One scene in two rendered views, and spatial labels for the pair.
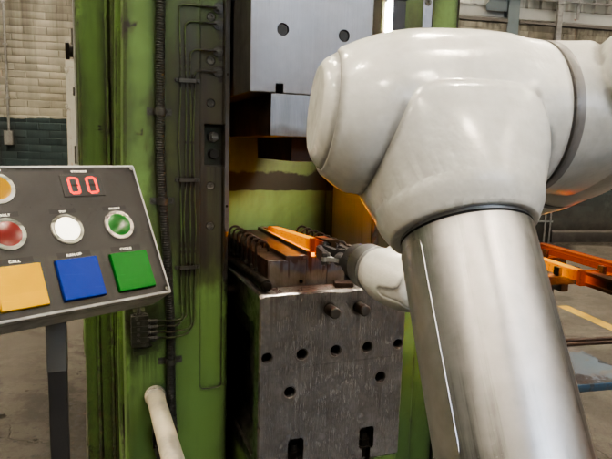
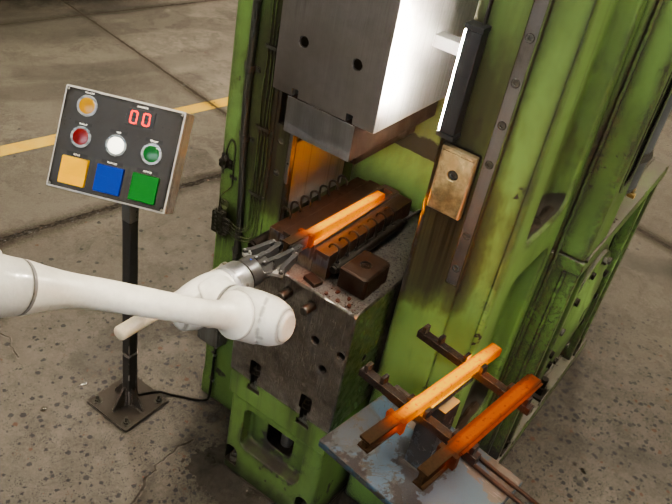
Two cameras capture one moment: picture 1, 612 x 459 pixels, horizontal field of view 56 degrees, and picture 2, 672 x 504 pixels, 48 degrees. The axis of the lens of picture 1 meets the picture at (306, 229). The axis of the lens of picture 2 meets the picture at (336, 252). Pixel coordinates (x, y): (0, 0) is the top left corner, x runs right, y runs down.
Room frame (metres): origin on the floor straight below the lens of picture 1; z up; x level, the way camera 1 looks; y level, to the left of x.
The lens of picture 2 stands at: (0.40, -1.33, 2.12)
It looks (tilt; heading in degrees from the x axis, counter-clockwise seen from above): 35 degrees down; 51
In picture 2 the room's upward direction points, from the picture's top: 11 degrees clockwise
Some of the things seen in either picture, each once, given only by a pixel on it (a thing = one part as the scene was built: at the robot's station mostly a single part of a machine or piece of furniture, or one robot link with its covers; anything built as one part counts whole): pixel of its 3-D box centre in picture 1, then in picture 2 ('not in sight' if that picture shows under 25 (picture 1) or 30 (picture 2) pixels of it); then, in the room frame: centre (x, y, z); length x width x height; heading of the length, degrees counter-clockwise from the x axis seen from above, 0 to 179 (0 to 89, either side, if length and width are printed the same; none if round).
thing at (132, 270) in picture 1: (131, 270); (144, 188); (1.05, 0.33, 1.01); 0.07 x 0.05 x 0.07; 136
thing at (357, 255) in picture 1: (372, 267); (234, 281); (1.10, -0.13, 1.02); 0.09 x 0.06 x 0.09; 111
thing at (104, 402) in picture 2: not in sight; (128, 393); (1.07, 0.49, 0.05); 0.22 x 0.22 x 0.09; 21
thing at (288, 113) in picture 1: (282, 119); (366, 106); (1.55, 0.07, 1.32); 0.42 x 0.20 x 0.10; 21
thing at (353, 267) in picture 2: not in sight; (364, 274); (1.47, -0.15, 0.95); 0.12 x 0.08 x 0.06; 21
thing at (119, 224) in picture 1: (118, 224); (151, 154); (1.09, 0.36, 1.09); 0.05 x 0.03 x 0.04; 111
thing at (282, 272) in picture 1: (280, 252); (343, 221); (1.55, 0.07, 0.96); 0.42 x 0.20 x 0.09; 21
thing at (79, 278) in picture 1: (80, 279); (108, 179); (0.98, 0.40, 1.01); 0.07 x 0.05 x 0.07; 136
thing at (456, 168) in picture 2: not in sight; (452, 182); (1.59, -0.25, 1.27); 0.09 x 0.02 x 0.17; 111
